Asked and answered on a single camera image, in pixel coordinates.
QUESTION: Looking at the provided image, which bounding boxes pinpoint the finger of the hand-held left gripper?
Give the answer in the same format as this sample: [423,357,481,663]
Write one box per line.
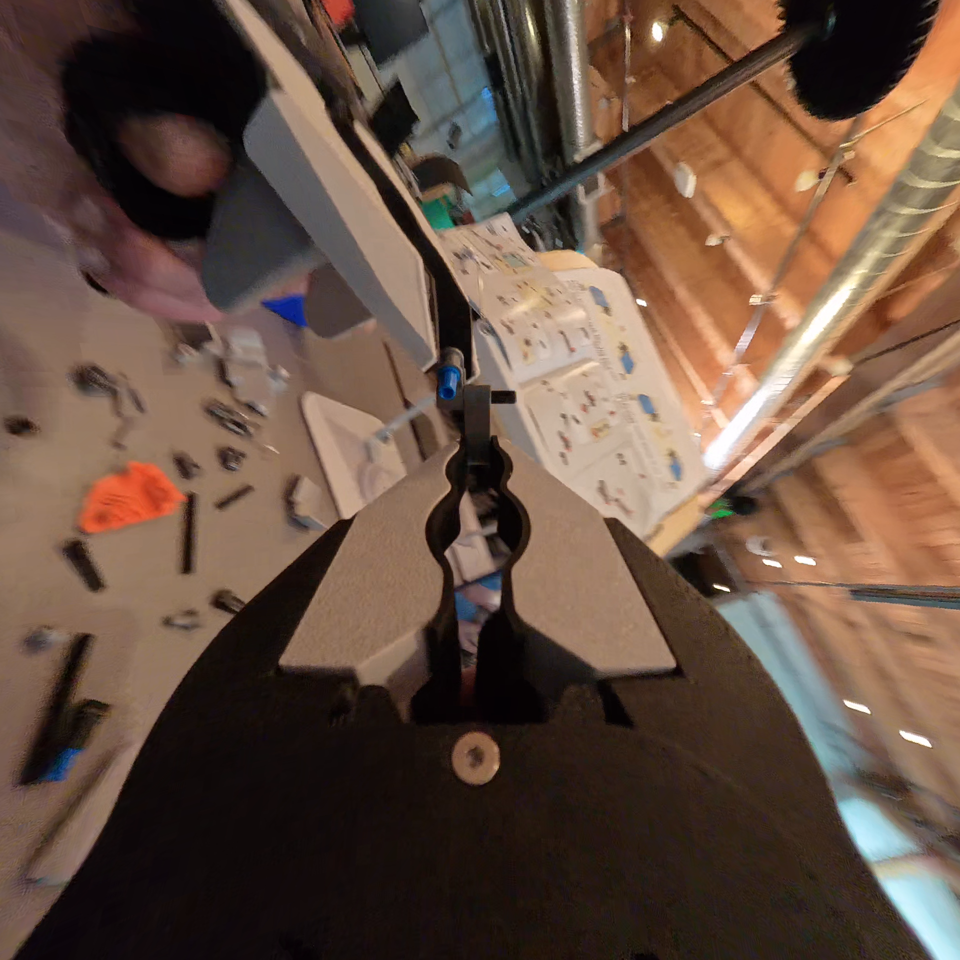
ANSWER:
[245,83,477,375]

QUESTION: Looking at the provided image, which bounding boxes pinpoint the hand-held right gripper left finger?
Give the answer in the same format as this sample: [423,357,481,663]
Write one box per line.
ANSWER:
[279,445,481,705]

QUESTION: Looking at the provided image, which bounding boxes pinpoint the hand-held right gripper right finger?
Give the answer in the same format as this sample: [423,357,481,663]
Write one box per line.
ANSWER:
[484,443,676,698]

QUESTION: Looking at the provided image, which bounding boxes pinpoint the black connector with blue pin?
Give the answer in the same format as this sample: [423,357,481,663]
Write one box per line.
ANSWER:
[42,698,110,780]

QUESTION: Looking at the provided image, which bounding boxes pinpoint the person's left hand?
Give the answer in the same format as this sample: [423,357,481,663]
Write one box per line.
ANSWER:
[117,113,233,196]

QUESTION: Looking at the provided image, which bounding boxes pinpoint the instruction booklet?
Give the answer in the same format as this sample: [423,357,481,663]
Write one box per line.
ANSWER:
[451,217,705,534]

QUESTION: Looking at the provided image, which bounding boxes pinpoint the orange triangular panel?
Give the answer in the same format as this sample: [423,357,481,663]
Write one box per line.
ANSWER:
[79,462,186,534]

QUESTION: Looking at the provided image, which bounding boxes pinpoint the black pin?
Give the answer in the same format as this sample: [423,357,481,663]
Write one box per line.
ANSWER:
[63,540,105,590]

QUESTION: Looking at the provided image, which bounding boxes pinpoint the medium black axle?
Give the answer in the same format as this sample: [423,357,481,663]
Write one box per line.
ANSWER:
[18,632,93,784]

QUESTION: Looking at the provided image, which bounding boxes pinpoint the light grey long bar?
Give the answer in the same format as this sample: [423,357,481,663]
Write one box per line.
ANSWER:
[22,747,124,886]

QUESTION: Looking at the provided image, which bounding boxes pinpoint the light grey bracket piece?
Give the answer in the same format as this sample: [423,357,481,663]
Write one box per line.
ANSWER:
[286,475,328,528]

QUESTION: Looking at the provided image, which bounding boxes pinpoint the silver ventilation duct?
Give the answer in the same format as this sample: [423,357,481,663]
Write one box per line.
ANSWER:
[540,0,604,247]
[702,90,960,469]

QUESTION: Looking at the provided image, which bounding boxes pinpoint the black ceiling rail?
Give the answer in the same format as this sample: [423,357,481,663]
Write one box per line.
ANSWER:
[502,0,960,218]

